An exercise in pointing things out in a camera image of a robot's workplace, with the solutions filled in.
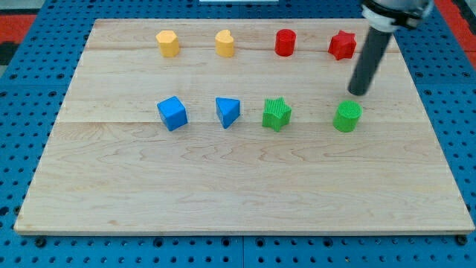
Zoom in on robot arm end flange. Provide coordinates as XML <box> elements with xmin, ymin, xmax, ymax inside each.
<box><xmin>361</xmin><ymin>0</ymin><xmax>434</xmax><ymax>33</ymax></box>

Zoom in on blue triangular prism block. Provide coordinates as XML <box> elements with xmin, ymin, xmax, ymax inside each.
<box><xmin>216</xmin><ymin>98</ymin><xmax>241</xmax><ymax>129</ymax></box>

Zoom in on green star block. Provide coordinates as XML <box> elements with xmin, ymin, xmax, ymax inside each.
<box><xmin>262</xmin><ymin>97</ymin><xmax>292</xmax><ymax>132</ymax></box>

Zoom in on light wooden board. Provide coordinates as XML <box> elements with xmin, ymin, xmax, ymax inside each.
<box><xmin>14</xmin><ymin>19</ymin><xmax>475</xmax><ymax>236</ymax></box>

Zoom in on blue cube block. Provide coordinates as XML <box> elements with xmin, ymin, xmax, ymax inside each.
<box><xmin>157</xmin><ymin>96</ymin><xmax>188</xmax><ymax>131</ymax></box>

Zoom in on yellow heart block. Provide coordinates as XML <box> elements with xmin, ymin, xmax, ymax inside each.
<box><xmin>215</xmin><ymin>29</ymin><xmax>234</xmax><ymax>57</ymax></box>

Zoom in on red cylinder block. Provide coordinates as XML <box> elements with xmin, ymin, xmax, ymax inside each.
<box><xmin>274</xmin><ymin>28</ymin><xmax>297</xmax><ymax>57</ymax></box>

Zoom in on green cylinder block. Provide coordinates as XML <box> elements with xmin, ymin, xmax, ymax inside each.
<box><xmin>332</xmin><ymin>100</ymin><xmax>362</xmax><ymax>133</ymax></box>

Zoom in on yellow hexagon block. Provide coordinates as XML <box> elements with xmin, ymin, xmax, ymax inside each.
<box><xmin>155</xmin><ymin>30</ymin><xmax>180</xmax><ymax>57</ymax></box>

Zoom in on red star block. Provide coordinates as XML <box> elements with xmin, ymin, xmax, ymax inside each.
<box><xmin>328</xmin><ymin>30</ymin><xmax>357</xmax><ymax>60</ymax></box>

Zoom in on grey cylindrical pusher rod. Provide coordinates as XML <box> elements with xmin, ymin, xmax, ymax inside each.
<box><xmin>347</xmin><ymin>27</ymin><xmax>393</xmax><ymax>96</ymax></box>

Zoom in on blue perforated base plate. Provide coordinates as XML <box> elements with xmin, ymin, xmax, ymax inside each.
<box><xmin>1</xmin><ymin>0</ymin><xmax>475</xmax><ymax>267</ymax></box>

